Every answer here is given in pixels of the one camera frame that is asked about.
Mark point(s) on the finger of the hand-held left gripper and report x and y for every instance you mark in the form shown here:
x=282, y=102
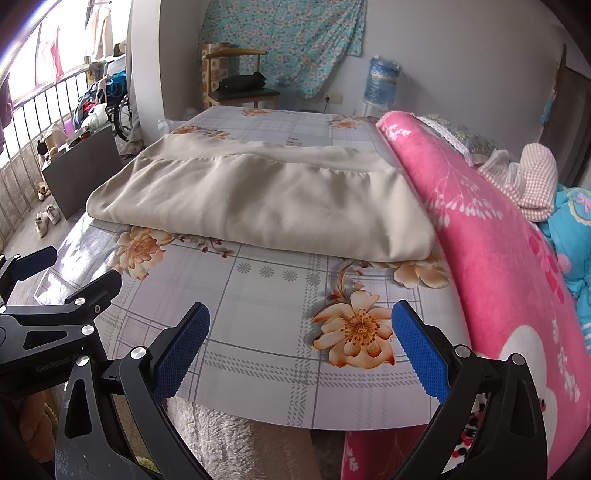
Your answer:
x=39, y=259
x=101, y=290

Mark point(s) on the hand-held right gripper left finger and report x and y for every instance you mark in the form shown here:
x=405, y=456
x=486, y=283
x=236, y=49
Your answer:
x=182, y=350

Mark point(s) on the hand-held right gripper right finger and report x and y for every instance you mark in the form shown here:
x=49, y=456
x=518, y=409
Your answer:
x=420, y=350

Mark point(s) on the beige jacket with black trim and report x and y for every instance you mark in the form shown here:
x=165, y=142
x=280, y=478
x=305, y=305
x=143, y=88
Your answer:
x=277, y=203

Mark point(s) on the person's left hand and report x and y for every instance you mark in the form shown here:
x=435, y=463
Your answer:
x=34, y=420

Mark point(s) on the pair of beige slippers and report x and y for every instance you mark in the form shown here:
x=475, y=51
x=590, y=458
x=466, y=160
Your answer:
x=43, y=190

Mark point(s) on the person's white fleece top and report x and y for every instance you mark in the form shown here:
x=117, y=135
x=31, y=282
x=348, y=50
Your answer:
x=207, y=438

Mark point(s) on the dark grey cabinet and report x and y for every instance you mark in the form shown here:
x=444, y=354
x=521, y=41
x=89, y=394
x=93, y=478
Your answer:
x=83, y=175

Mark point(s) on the bed with floral sheet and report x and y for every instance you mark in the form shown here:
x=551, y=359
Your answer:
x=277, y=300

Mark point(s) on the pink floral blanket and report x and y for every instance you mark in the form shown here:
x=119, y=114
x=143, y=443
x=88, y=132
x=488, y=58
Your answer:
x=485, y=254

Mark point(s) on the metal window railing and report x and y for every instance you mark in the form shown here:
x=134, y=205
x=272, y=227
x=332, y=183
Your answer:
x=27, y=129

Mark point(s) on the mauve hanging coat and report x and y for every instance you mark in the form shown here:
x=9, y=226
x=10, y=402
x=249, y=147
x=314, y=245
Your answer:
x=5, y=110

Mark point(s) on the pile of bags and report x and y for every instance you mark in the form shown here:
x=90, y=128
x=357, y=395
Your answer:
x=90, y=110

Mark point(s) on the wheelchair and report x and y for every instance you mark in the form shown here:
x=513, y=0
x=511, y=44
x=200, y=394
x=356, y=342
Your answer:
x=121, y=115

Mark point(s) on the white plastic bag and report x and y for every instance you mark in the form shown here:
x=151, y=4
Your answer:
x=170, y=125

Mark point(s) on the teal plush toy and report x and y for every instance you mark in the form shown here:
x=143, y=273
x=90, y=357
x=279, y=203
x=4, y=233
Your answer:
x=572, y=230

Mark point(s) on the pink checkered cloth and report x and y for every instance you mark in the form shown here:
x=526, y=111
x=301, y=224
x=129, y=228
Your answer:
x=531, y=180

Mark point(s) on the pink hanging garment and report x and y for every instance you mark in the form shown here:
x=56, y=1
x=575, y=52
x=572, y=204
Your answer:
x=55, y=50

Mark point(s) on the grey pillow with lace edge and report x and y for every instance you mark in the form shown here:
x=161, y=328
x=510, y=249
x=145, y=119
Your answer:
x=466, y=136

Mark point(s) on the white hanging jacket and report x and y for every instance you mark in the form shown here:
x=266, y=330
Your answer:
x=99, y=30

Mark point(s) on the wooden chair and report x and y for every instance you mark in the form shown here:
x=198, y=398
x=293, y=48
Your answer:
x=244, y=97

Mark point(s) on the patterned cardboard box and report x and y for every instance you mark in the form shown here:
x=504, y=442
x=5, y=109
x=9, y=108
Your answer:
x=205, y=69

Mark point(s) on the white water dispenser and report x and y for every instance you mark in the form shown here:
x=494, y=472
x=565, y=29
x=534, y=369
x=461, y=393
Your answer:
x=369, y=110

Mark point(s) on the black bag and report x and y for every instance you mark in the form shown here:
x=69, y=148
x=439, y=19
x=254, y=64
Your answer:
x=242, y=82

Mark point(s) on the blue water bottle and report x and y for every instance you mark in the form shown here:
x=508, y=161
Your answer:
x=382, y=81

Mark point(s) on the brown wooden door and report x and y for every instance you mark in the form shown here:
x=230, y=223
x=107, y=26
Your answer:
x=565, y=120

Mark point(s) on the wall socket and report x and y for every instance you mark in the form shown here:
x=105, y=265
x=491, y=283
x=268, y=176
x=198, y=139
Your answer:
x=332, y=98

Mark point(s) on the teal floral wall cloth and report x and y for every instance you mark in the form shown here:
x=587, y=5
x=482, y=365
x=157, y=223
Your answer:
x=286, y=37

